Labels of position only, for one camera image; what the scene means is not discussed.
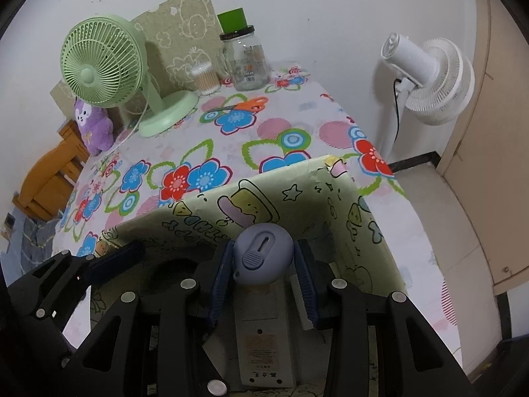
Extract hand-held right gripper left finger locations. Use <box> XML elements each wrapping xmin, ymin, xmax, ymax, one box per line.
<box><xmin>68</xmin><ymin>240</ymin><xmax>236</xmax><ymax>397</ymax></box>

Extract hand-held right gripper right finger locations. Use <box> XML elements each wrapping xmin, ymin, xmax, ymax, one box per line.
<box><xmin>293</xmin><ymin>239</ymin><xmax>469</xmax><ymax>397</ymax></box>

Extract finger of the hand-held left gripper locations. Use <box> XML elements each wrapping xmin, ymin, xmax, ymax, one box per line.
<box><xmin>7</xmin><ymin>241</ymin><xmax>146</xmax><ymax>328</ymax></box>

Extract blue-grey round gadget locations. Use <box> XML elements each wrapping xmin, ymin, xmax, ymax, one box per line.
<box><xmin>230</xmin><ymin>223</ymin><xmax>295</xmax><ymax>287</ymax></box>

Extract white power strip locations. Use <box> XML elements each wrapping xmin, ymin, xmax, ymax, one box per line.
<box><xmin>233</xmin><ymin>279</ymin><xmax>299</xmax><ymax>387</ymax></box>

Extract yellow cartoon-printed storage box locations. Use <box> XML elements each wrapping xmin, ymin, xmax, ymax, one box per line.
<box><xmin>93</xmin><ymin>154</ymin><xmax>408</xmax><ymax>397</ymax></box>

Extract blue-grey plaid cloth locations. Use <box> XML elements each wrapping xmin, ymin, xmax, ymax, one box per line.
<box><xmin>20</xmin><ymin>215</ymin><xmax>62</xmax><ymax>257</ymax></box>

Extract wooden chair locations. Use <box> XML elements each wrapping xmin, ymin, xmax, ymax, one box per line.
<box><xmin>12</xmin><ymin>120</ymin><xmax>92</xmax><ymax>220</ymax></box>

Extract purple plush toy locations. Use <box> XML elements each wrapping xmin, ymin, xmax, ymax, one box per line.
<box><xmin>73</xmin><ymin>98</ymin><xmax>115</xmax><ymax>155</ymax></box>

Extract green desk fan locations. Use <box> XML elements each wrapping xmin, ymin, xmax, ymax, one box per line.
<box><xmin>60</xmin><ymin>14</ymin><xmax>201</xmax><ymax>138</ymax></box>

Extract cotton swab container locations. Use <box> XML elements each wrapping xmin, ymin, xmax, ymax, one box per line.
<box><xmin>192</xmin><ymin>62</ymin><xmax>222</xmax><ymax>94</ymax></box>

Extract beige wooden door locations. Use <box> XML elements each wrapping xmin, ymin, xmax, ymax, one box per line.
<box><xmin>436</xmin><ymin>0</ymin><xmax>529</xmax><ymax>294</ymax></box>

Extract beige cartoon-printed cardboard panel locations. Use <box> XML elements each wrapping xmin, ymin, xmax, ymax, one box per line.
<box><xmin>50</xmin><ymin>0</ymin><xmax>226</xmax><ymax>133</ymax></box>

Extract white standing fan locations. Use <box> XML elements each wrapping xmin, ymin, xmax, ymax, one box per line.
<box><xmin>380</xmin><ymin>32</ymin><xmax>476</xmax><ymax>162</ymax></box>

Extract green plastic cup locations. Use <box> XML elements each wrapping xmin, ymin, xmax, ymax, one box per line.
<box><xmin>217</xmin><ymin>7</ymin><xmax>249</xmax><ymax>34</ymax></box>

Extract white fan cable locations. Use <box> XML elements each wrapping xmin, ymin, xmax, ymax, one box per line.
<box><xmin>101</xmin><ymin>76</ymin><xmax>151</xmax><ymax>155</ymax></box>

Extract orange-handled scissors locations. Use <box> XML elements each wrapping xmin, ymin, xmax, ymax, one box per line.
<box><xmin>205</xmin><ymin>96</ymin><xmax>269</xmax><ymax>113</ymax></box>

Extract black fan cable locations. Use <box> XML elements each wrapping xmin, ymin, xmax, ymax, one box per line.
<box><xmin>392</xmin><ymin>78</ymin><xmax>403</xmax><ymax>143</ymax></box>

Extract glass jar with handle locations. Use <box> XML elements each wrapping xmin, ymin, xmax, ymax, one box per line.
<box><xmin>218</xmin><ymin>27</ymin><xmax>271</xmax><ymax>92</ymax></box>

